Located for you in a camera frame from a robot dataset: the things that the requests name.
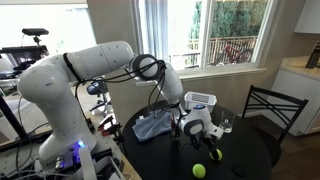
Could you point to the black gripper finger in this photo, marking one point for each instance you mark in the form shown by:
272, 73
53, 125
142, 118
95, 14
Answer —
195, 142
210, 142

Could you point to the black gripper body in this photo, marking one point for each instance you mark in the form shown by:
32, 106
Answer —
212, 132

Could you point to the yellow-green tennis ball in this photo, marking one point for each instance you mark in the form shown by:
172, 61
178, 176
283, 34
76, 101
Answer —
199, 171
215, 155

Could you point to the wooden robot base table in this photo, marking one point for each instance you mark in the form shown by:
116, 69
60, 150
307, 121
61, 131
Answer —
80, 155

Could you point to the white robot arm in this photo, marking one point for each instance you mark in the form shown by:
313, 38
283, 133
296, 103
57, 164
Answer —
46, 84

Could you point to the clear drinking glass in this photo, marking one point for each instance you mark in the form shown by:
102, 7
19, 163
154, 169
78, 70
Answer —
227, 120

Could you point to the white plastic basket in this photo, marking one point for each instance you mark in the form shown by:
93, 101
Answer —
194, 98

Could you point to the round black table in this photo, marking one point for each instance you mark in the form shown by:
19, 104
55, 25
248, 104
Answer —
162, 158

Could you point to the black tube lid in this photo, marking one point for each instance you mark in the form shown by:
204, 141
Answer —
239, 170

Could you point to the blue cloth towel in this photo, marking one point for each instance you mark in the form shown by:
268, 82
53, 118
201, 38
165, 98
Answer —
152, 126

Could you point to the black wooden chair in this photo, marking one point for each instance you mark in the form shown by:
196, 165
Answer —
286, 108

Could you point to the red bicycle outside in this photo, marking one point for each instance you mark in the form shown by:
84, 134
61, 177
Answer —
234, 53

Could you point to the black orange clamp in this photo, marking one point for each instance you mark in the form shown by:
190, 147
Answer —
114, 131
105, 121

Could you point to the black office chair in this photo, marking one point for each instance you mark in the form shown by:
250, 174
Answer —
99, 88

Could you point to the black camera on stand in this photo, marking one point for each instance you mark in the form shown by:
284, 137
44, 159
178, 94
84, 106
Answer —
35, 33

